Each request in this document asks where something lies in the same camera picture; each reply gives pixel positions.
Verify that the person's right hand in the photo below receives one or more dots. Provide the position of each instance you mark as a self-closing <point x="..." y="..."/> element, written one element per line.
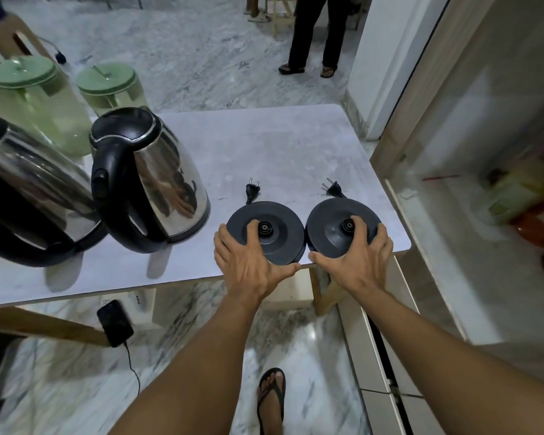
<point x="362" y="267"/>

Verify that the brown plastic stool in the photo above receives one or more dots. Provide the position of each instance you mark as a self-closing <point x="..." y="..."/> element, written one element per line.
<point x="18" y="40"/>

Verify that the person's left forearm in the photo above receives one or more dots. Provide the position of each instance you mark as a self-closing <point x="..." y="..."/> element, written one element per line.
<point x="195" y="371"/>

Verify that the black flip-flop sandal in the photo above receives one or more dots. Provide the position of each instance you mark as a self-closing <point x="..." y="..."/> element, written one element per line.
<point x="272" y="370"/>

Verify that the orange-red snack packet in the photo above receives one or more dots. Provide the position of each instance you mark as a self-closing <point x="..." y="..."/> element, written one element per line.
<point x="539" y="226"/>

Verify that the light wooden side table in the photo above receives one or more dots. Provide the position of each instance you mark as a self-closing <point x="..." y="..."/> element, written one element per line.
<point x="283" y="13"/>

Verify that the black round kettle base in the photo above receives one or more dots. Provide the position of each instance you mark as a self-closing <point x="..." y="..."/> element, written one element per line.
<point x="283" y="242"/>
<point x="331" y="231"/>

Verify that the person's right forearm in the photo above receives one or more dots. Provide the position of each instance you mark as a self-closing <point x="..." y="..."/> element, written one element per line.
<point x="458" y="371"/>

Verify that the green lidded clear pitcher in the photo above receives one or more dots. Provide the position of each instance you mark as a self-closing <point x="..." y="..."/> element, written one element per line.
<point x="41" y="108"/>
<point x="106" y="83"/>

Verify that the black smartphone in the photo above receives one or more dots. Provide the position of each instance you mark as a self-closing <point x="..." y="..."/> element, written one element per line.
<point x="114" y="323"/>

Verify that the person's left hand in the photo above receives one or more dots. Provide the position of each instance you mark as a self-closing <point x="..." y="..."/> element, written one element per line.
<point x="245" y="267"/>

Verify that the green yellow packet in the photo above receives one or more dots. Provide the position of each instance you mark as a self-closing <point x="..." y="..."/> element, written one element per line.
<point x="521" y="185"/>

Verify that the person's foot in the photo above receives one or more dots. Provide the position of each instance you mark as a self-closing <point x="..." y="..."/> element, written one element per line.
<point x="272" y="412"/>

